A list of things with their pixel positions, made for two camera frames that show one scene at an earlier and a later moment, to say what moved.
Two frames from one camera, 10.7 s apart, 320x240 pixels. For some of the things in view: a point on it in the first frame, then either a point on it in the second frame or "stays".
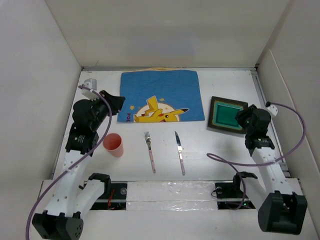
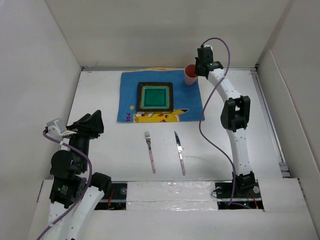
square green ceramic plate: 222,114 → 155,96
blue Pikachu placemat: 161,96 stays
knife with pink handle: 180,149 stays
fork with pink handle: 147,136 stays
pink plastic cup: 112,143 → 190,78
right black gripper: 241,115 → 197,72
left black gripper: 115,102 → 91,125
